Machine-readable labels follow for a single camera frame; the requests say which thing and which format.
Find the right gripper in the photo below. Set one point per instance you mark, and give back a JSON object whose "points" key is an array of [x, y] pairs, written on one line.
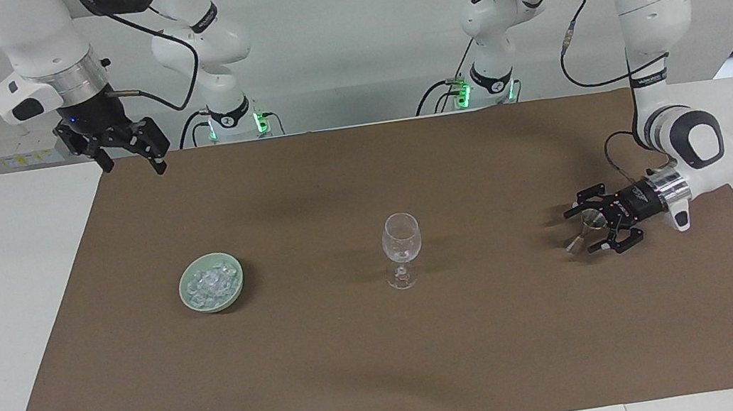
{"points": [[92, 115]]}

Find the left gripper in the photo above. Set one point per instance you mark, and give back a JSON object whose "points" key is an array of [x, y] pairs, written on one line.
{"points": [[640, 201]]}

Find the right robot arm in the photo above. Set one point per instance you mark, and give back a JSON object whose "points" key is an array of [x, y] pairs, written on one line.
{"points": [[38, 36]]}

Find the clear ice cubes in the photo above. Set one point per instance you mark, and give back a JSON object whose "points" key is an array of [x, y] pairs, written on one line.
{"points": [[209, 283]]}

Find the clear wine glass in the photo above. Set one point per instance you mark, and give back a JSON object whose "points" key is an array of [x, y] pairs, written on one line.
{"points": [[401, 236]]}

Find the silver metal jigger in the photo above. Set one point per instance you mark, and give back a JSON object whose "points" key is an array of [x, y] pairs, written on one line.
{"points": [[585, 226]]}

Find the pale green bowl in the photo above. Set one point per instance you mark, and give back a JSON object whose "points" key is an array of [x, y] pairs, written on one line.
{"points": [[197, 302]]}

